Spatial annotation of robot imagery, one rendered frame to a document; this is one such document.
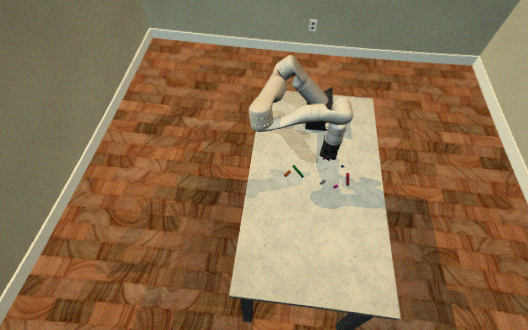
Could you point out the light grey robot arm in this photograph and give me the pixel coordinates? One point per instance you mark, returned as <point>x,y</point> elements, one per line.
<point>260,111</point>

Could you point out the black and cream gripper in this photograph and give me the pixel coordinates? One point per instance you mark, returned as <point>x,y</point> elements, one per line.
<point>330,144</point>

